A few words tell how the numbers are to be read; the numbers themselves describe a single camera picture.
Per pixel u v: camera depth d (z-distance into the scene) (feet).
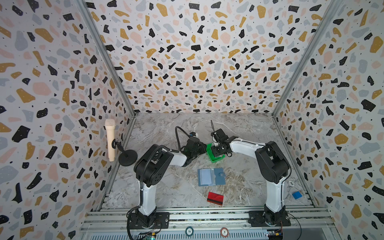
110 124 2.43
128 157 3.05
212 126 3.84
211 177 2.88
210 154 3.05
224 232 2.34
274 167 1.73
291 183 2.87
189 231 2.34
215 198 2.65
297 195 2.68
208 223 2.41
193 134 2.99
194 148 2.56
